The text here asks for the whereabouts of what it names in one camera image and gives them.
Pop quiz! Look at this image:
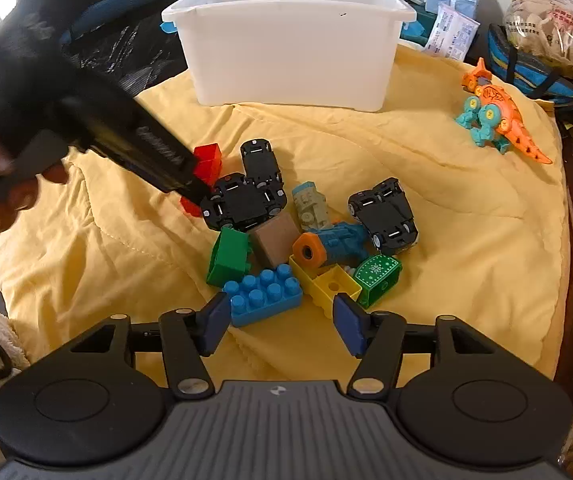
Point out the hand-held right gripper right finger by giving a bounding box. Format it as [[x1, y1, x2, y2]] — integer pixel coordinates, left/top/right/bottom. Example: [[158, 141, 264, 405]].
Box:
[[333, 294, 499, 397]]

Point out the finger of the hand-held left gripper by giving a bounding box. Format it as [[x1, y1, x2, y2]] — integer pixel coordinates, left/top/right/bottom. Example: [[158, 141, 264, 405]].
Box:
[[159, 162, 216, 207]]

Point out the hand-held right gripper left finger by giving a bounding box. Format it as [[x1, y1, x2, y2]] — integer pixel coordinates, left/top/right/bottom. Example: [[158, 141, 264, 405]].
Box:
[[69, 291, 231, 402]]

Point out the red building block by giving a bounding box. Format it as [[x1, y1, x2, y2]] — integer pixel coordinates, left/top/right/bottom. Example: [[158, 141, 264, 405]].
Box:
[[180, 143, 223, 218]]

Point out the yellow building block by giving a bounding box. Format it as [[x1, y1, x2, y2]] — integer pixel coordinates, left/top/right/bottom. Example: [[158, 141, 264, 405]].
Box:
[[289, 254, 363, 320]]

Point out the green patterned box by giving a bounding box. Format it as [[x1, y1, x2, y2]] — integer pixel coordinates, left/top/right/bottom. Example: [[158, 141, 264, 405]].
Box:
[[353, 254, 403, 309]]

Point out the blue studded building block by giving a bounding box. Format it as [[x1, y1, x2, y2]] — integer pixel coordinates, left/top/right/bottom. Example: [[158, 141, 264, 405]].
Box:
[[223, 263, 303, 328]]

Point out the green building block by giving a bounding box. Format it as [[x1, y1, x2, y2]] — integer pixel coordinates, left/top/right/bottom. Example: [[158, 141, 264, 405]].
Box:
[[206, 226, 253, 288]]

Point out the blue toy plane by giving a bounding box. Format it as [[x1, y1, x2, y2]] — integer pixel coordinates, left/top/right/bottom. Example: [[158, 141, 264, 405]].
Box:
[[292, 222, 371, 268]]

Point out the brown cube block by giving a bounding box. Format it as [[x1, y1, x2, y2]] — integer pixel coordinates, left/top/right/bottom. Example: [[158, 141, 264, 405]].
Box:
[[249, 210, 301, 267]]

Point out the grey-green toy train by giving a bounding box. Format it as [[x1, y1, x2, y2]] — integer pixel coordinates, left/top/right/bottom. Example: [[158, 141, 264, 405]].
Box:
[[292, 181, 329, 233]]

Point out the white plastic bin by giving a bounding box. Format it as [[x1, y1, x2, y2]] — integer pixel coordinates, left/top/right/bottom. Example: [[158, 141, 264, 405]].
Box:
[[161, 0, 416, 113]]

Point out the orange toy dinosaur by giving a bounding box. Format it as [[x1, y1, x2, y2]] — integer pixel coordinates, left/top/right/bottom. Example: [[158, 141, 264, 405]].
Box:
[[455, 57, 553, 166]]

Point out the yellow blanket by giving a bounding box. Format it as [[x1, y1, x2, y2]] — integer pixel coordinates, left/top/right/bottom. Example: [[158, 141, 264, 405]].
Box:
[[0, 42, 572, 386]]

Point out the teal box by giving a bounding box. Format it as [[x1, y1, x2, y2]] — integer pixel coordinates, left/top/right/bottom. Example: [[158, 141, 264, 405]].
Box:
[[399, 0, 438, 47]]

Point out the white tissue packet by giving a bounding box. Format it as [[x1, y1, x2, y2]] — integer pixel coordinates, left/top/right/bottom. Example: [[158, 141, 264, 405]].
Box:
[[426, 2, 481, 61]]

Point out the clear snack bag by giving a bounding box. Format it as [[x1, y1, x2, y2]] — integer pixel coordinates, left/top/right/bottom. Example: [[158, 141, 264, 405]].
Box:
[[503, 0, 573, 93]]

